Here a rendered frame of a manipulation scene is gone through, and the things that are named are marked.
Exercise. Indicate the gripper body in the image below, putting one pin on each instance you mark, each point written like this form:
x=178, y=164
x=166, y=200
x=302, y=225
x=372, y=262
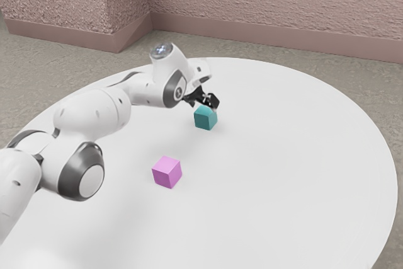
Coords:
x=197, y=91

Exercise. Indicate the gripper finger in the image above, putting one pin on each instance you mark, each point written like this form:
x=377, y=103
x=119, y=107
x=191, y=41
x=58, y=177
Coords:
x=191, y=100
x=214, y=100

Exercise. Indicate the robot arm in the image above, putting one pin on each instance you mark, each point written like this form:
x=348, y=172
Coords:
x=91, y=114

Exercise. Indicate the teal block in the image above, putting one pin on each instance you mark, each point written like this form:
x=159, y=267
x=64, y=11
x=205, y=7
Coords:
x=205, y=118

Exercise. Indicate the pink block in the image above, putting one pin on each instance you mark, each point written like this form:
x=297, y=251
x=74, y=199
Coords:
x=167, y=172

